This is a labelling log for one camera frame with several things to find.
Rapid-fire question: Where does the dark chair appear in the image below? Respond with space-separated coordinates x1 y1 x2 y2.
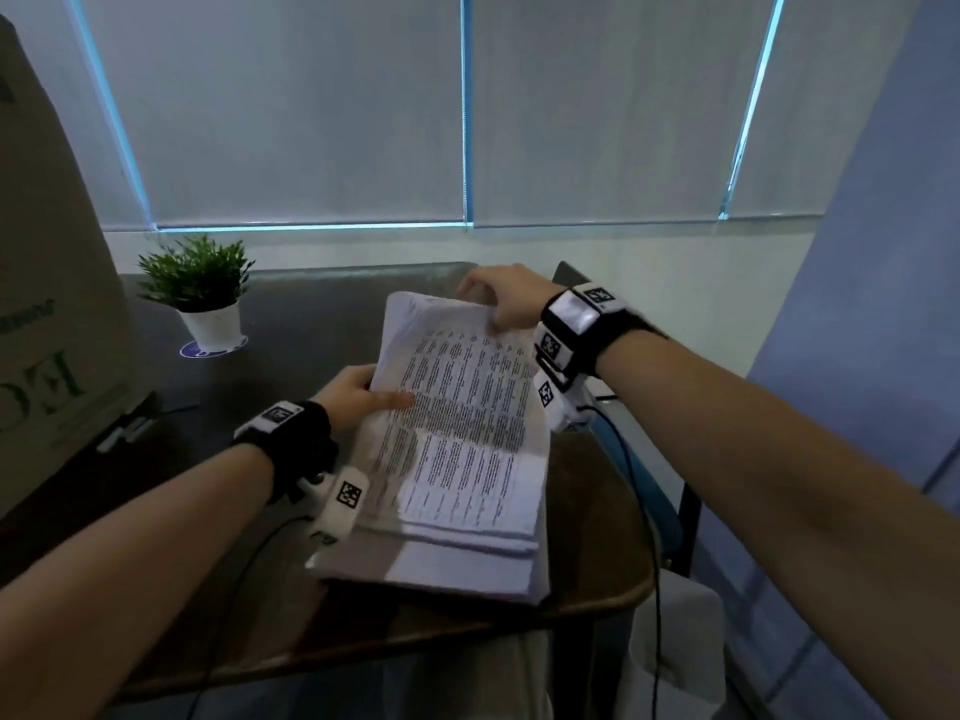
551 259 704 580

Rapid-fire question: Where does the green plant in white pot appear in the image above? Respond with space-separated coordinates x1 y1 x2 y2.
135 233 257 354

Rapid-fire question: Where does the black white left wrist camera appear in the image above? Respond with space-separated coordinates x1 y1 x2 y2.
231 399 373 547

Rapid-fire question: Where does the grey roller blind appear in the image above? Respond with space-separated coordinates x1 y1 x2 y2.
468 0 781 227
0 0 153 233
729 0 931 221
75 0 468 232

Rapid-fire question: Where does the person's right hand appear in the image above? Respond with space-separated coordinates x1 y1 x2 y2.
455 262 566 340

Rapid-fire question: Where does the white pen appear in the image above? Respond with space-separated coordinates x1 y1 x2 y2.
95 412 156 455

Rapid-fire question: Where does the blue round coaster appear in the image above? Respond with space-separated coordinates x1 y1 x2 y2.
179 334 249 361

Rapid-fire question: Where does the person's left forearm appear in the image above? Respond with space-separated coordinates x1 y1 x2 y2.
0 440 276 720

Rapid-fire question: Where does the black cable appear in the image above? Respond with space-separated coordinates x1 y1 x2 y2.
183 514 316 720

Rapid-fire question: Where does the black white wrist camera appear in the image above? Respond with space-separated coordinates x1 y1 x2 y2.
530 280 670 437
231 399 373 547

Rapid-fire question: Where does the printed paper stack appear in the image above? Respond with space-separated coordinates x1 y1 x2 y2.
303 289 555 606

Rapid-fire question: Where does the brown cardboard box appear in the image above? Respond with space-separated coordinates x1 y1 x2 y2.
0 13 163 520

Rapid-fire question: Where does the person's right forearm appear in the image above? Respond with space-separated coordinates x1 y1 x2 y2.
594 328 960 720

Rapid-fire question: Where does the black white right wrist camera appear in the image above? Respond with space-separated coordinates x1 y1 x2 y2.
530 280 670 437

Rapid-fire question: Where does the person's left hand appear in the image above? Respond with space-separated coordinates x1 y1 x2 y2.
310 364 416 445

